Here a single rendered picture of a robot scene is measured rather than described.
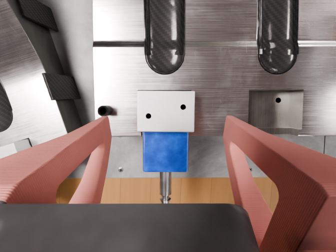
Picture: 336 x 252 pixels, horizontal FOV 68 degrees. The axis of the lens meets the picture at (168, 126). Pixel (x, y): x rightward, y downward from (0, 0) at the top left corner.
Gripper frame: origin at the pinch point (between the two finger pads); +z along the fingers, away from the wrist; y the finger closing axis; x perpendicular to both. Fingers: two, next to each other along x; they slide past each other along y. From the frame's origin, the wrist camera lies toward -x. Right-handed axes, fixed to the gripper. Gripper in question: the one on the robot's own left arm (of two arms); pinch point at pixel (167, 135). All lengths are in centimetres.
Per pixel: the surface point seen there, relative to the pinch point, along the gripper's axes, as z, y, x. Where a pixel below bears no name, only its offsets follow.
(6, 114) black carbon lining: 13.7, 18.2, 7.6
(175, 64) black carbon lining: 13.1, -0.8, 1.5
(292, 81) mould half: 12.1, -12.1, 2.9
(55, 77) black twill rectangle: 16.4, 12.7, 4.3
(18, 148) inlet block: 9.7, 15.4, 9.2
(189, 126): 7.7, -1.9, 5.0
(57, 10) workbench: 24.8, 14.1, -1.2
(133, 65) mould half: 12.9, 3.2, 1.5
